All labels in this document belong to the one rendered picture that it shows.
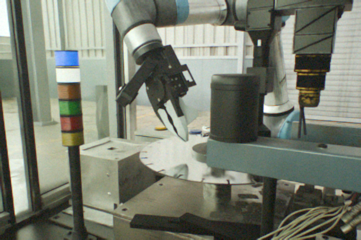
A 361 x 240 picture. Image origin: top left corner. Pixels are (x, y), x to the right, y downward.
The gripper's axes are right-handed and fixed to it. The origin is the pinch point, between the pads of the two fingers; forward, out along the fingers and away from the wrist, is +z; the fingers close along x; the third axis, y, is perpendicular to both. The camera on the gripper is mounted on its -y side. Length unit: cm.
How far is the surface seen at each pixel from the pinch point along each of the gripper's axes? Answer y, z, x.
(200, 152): 1.2, 4.5, -2.0
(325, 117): 512, 51, 305
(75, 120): -16.1, -12.3, 7.3
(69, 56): -14.0, -22.9, 1.1
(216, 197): 2.0, 14.3, 1.2
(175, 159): -4.0, 3.6, -0.6
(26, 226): -29.6, 2.1, 33.1
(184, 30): 432, -265, 459
